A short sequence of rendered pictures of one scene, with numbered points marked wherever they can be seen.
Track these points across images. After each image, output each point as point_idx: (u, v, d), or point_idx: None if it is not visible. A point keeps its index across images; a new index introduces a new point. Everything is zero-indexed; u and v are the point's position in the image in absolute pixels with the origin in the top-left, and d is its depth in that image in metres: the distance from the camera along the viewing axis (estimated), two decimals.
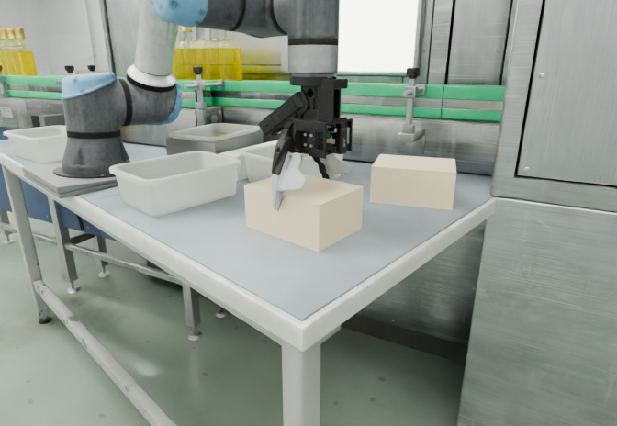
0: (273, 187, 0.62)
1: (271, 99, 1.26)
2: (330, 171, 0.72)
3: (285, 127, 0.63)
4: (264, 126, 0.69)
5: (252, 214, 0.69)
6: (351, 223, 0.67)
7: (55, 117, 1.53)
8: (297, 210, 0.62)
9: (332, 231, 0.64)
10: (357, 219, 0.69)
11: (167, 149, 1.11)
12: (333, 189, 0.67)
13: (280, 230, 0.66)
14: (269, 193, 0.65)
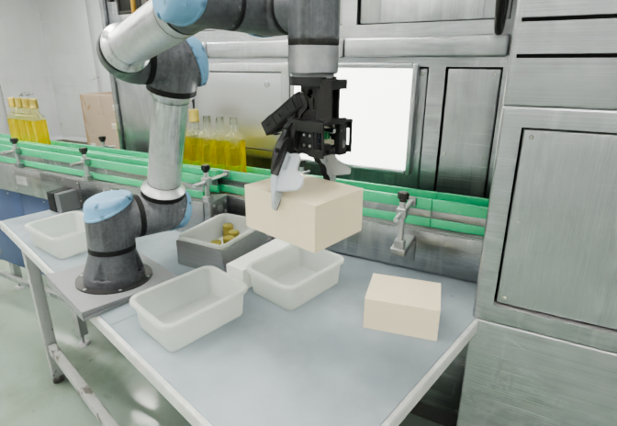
0: (272, 187, 0.63)
1: None
2: (331, 172, 0.71)
3: (284, 127, 0.63)
4: (266, 125, 0.69)
5: (252, 214, 0.70)
6: (350, 225, 0.67)
7: (69, 194, 1.62)
8: (294, 211, 0.62)
9: (330, 232, 0.63)
10: (356, 221, 0.68)
11: (178, 249, 1.20)
12: (332, 190, 0.66)
13: (278, 230, 0.66)
14: (268, 193, 0.66)
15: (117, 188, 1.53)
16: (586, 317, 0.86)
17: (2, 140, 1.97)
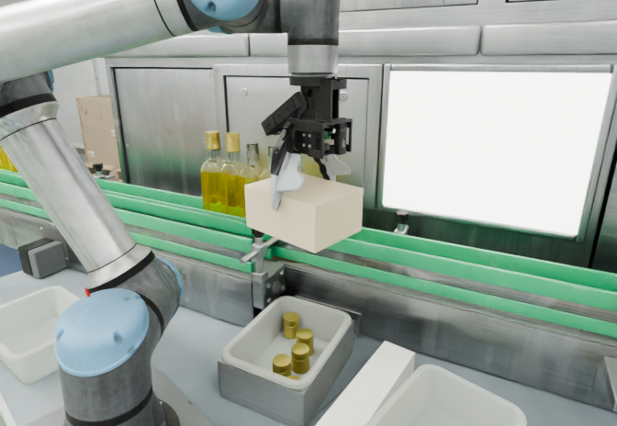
0: (272, 187, 0.63)
1: (362, 264, 0.87)
2: (331, 172, 0.71)
3: (284, 127, 0.63)
4: (266, 126, 0.69)
5: (252, 214, 0.70)
6: (350, 225, 0.67)
7: (50, 251, 1.14)
8: (294, 211, 0.62)
9: (330, 232, 0.63)
10: (356, 221, 0.68)
11: (220, 375, 0.72)
12: (332, 190, 0.66)
13: (278, 230, 0.66)
14: (268, 193, 0.66)
15: None
16: None
17: None
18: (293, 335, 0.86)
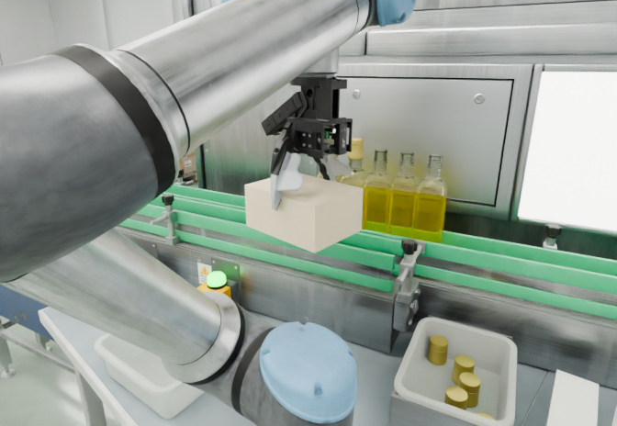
0: (272, 187, 0.63)
1: (515, 283, 0.80)
2: (331, 172, 0.71)
3: (284, 127, 0.63)
4: (266, 125, 0.69)
5: (252, 214, 0.70)
6: (350, 225, 0.67)
7: None
8: (294, 211, 0.62)
9: (330, 232, 0.63)
10: (356, 221, 0.68)
11: (393, 411, 0.65)
12: (332, 190, 0.66)
13: (278, 230, 0.66)
14: (268, 193, 0.66)
15: (226, 261, 0.97)
16: None
17: None
18: (442, 361, 0.78)
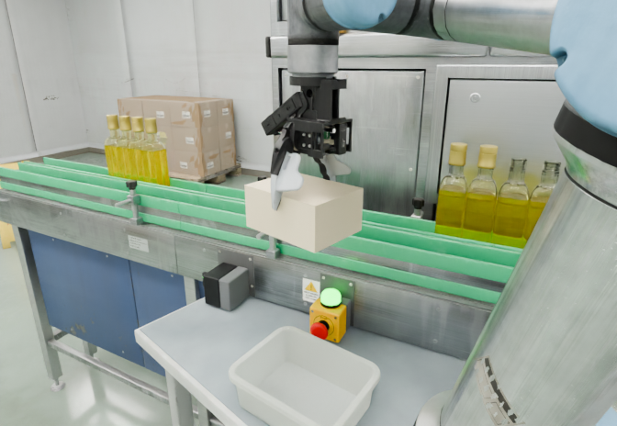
0: (272, 187, 0.63)
1: None
2: (331, 172, 0.71)
3: (284, 127, 0.63)
4: (266, 126, 0.69)
5: (252, 214, 0.70)
6: (350, 225, 0.67)
7: (240, 278, 1.00)
8: (294, 211, 0.62)
9: (330, 232, 0.63)
10: (356, 221, 0.68)
11: None
12: (332, 190, 0.66)
13: (278, 230, 0.66)
14: (268, 193, 0.66)
15: (339, 277, 0.90)
16: None
17: (96, 178, 1.35)
18: None
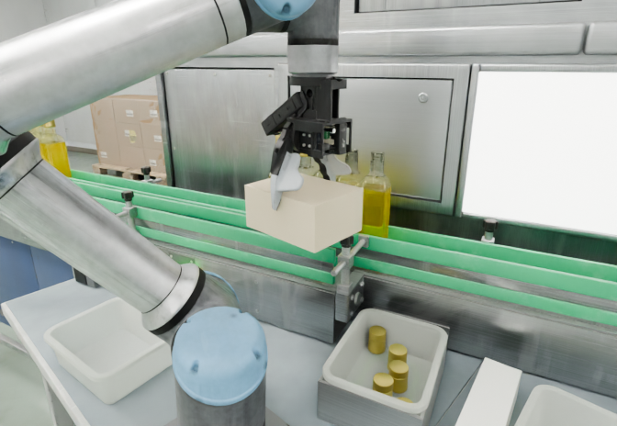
0: (272, 187, 0.63)
1: (452, 275, 0.83)
2: (331, 172, 0.71)
3: (284, 127, 0.63)
4: (266, 126, 0.69)
5: (252, 214, 0.70)
6: (350, 225, 0.67)
7: None
8: (294, 211, 0.62)
9: (330, 232, 0.63)
10: (356, 221, 0.68)
11: (320, 397, 0.68)
12: (332, 190, 0.66)
13: (278, 230, 0.66)
14: (268, 193, 0.66)
15: (182, 255, 1.00)
16: None
17: None
18: (380, 350, 0.81)
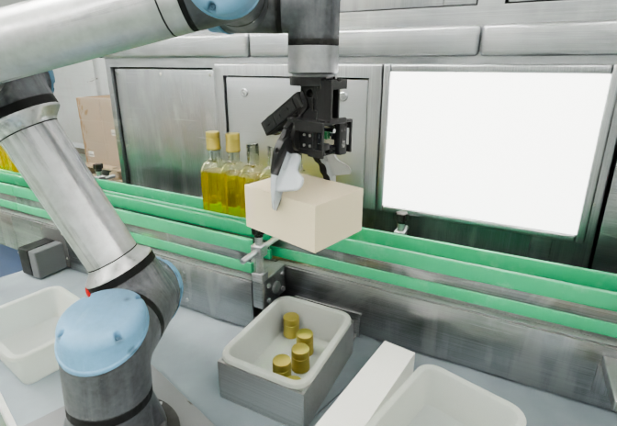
0: (272, 187, 0.63)
1: (362, 264, 0.87)
2: (331, 172, 0.71)
3: (284, 127, 0.63)
4: (266, 125, 0.69)
5: (252, 214, 0.70)
6: (350, 225, 0.67)
7: (50, 251, 1.14)
8: (294, 211, 0.62)
9: (330, 232, 0.63)
10: (356, 221, 0.68)
11: (220, 375, 0.72)
12: (332, 190, 0.66)
13: (278, 230, 0.66)
14: (268, 193, 0.66)
15: None
16: None
17: None
18: (293, 335, 0.86)
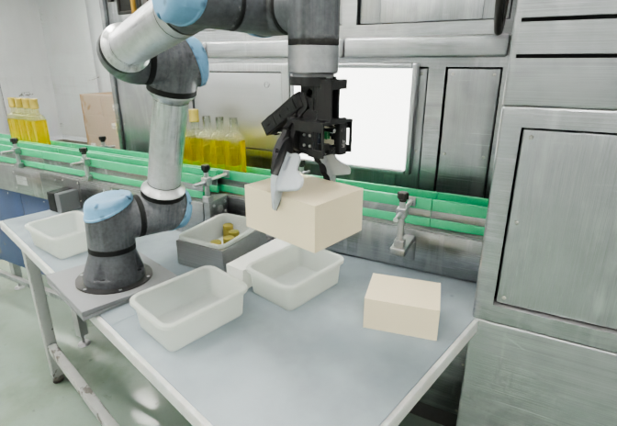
0: (272, 187, 0.63)
1: None
2: (331, 172, 0.71)
3: (284, 127, 0.63)
4: (266, 125, 0.69)
5: (252, 214, 0.70)
6: (350, 225, 0.67)
7: (70, 194, 1.62)
8: (294, 211, 0.62)
9: (330, 232, 0.63)
10: (356, 221, 0.68)
11: (178, 249, 1.20)
12: (332, 190, 0.66)
13: (278, 230, 0.66)
14: (268, 193, 0.66)
15: (117, 188, 1.53)
16: (585, 317, 0.86)
17: (2, 140, 1.98)
18: None
